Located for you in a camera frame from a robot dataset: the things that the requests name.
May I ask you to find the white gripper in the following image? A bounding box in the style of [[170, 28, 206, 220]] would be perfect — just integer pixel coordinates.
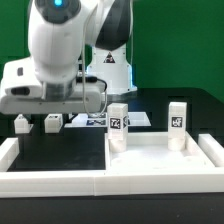
[[0, 81, 106, 114]]

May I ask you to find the white square table top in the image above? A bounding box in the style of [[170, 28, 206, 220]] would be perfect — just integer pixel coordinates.
[[105, 132, 215, 172]]

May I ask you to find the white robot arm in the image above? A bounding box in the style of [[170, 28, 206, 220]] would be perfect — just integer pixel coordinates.
[[0, 0, 133, 114]]

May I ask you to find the white marker sheet with tags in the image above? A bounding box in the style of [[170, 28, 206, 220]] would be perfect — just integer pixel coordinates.
[[65, 112, 151, 128]]

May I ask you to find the white U-shaped obstacle fence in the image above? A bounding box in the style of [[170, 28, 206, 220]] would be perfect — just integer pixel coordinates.
[[0, 134, 224, 198]]

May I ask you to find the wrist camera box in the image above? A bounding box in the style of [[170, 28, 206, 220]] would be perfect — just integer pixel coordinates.
[[0, 57, 42, 98]]

